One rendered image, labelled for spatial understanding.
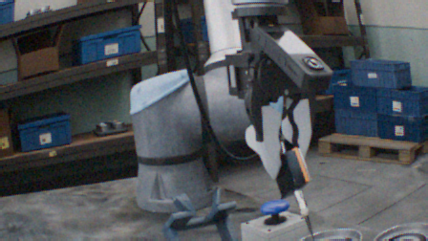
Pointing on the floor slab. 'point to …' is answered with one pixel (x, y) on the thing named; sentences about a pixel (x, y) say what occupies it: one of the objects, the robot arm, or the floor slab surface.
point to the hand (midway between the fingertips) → (288, 165)
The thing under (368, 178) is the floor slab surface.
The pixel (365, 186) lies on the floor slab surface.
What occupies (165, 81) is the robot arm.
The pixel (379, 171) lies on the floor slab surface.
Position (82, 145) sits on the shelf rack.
